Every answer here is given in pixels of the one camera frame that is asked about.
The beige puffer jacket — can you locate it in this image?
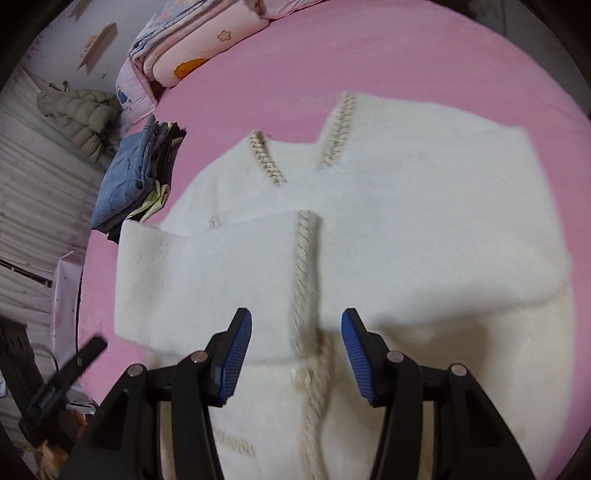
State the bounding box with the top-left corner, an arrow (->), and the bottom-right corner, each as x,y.
37,88 -> 122,163

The pink folded quilt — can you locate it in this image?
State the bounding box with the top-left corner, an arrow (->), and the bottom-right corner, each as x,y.
143,4 -> 273,88

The white fuzzy cardigan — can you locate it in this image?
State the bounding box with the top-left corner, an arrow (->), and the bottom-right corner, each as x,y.
113,91 -> 575,480

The white storage box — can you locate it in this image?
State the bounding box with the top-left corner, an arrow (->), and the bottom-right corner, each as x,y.
52,249 -> 87,354

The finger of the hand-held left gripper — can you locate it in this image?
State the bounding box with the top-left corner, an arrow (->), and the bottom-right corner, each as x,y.
71,336 -> 110,376

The small pink printed pillow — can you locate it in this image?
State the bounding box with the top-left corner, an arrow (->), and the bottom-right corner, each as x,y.
115,60 -> 158,123

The folded yellow-green garment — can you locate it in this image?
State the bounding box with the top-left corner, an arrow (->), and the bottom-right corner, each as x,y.
130,179 -> 172,223

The pink bed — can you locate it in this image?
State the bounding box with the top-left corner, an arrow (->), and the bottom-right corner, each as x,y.
74,0 -> 591,480

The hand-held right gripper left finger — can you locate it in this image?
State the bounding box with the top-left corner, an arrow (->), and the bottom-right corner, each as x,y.
58,307 -> 254,480

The person's left hand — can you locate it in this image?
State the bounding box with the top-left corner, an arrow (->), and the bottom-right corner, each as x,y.
38,438 -> 71,480

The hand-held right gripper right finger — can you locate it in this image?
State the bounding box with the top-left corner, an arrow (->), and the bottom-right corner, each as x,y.
341,308 -> 539,480

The white floral curtain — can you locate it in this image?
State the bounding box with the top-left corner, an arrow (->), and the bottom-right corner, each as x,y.
0,65 -> 107,319

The wooden wall shelf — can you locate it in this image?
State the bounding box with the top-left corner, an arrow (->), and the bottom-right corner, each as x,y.
76,23 -> 116,70

